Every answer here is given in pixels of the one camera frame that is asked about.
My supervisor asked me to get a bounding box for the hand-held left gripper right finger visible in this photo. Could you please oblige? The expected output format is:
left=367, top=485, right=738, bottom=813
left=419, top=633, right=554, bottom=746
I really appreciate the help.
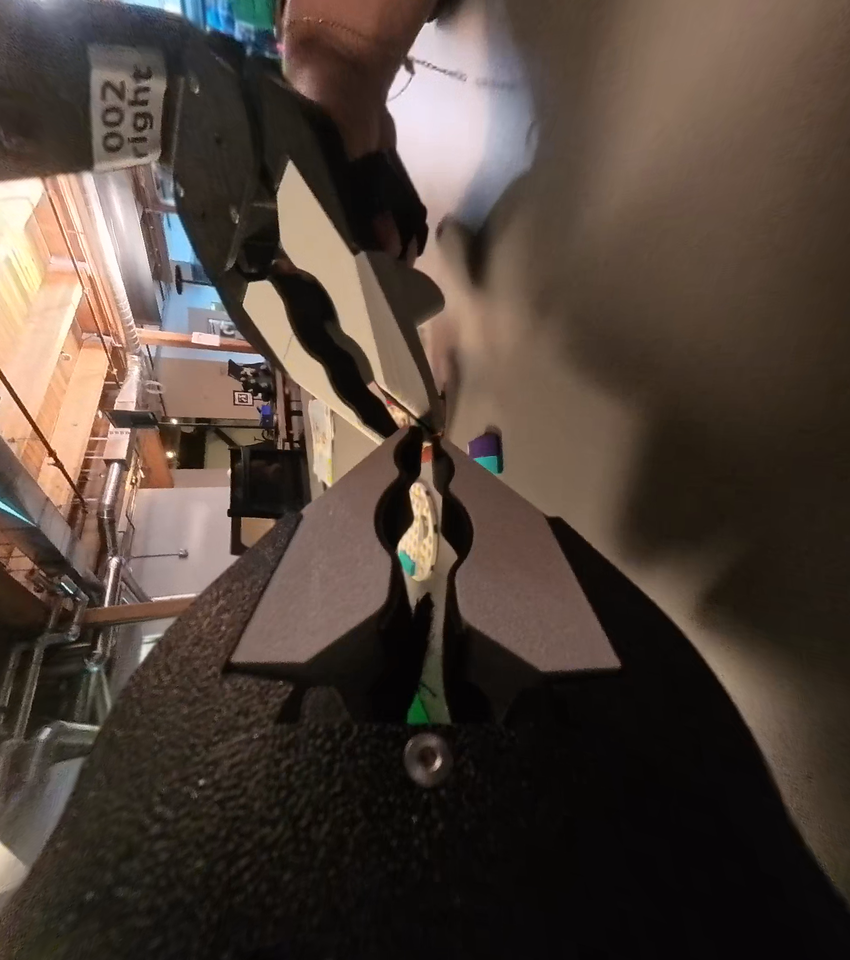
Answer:
left=440, top=441, right=622, bottom=724

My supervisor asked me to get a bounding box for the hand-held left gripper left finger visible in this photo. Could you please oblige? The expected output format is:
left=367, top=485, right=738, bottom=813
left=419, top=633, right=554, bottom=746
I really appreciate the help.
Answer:
left=228, top=431, right=406, bottom=723

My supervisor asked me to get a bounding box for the black mesh office chair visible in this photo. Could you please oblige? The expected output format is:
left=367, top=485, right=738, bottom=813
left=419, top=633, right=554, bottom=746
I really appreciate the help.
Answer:
left=228, top=442, right=307, bottom=558

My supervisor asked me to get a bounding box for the black camera rig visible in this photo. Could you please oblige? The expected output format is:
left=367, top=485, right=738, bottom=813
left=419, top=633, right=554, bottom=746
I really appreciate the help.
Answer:
left=228, top=356, right=277, bottom=423

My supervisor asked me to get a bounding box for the person's right hand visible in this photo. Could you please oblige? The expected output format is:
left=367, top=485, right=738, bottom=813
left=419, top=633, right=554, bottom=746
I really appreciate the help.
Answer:
left=278, top=21, right=420, bottom=165

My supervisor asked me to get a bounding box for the teal purple brick block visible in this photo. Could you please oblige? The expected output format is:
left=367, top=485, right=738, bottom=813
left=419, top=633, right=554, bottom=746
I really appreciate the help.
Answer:
left=467, top=429, right=506, bottom=475

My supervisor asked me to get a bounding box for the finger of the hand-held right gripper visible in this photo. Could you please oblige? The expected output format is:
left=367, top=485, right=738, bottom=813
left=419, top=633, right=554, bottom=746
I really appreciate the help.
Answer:
left=241, top=276, right=403, bottom=442
left=273, top=159, right=444, bottom=435

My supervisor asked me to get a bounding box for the white round studded plate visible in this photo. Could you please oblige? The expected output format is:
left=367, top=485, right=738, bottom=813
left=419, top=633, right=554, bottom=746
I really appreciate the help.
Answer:
left=395, top=480, right=442, bottom=585

